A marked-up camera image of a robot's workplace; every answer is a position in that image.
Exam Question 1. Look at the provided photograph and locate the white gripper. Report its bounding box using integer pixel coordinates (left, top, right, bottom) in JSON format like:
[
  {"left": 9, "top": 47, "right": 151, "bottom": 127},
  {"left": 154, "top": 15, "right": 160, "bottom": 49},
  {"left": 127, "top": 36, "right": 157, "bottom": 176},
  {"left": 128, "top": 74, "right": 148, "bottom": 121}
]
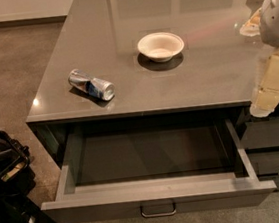
[{"left": 239, "top": 0, "right": 279, "bottom": 118}]

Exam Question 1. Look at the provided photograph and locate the crushed silver blue can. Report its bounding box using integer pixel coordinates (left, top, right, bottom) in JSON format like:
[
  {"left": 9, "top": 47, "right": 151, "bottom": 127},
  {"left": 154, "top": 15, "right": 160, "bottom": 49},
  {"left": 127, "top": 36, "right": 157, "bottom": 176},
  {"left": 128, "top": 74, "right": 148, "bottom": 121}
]
[{"left": 68, "top": 69, "right": 115, "bottom": 101}]

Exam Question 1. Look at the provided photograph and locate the open grey top drawer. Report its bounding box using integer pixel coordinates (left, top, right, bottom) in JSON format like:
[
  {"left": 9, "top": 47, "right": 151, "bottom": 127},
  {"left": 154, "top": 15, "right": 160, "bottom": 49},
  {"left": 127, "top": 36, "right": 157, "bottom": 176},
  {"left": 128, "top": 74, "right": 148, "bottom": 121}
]
[{"left": 42, "top": 110, "right": 276, "bottom": 223}]

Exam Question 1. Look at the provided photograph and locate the white paper bowl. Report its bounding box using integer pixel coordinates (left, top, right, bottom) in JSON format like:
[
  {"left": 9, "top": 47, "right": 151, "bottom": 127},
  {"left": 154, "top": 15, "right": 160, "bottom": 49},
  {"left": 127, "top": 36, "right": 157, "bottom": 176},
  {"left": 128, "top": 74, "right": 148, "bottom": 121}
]
[{"left": 137, "top": 32, "right": 184, "bottom": 63}]

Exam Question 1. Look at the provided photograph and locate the metal drawer handle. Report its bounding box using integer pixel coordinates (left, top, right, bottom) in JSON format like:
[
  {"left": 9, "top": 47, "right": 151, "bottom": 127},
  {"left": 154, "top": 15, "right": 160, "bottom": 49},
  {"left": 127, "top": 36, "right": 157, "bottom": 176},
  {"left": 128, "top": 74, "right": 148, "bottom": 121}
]
[{"left": 140, "top": 203, "right": 177, "bottom": 219}]

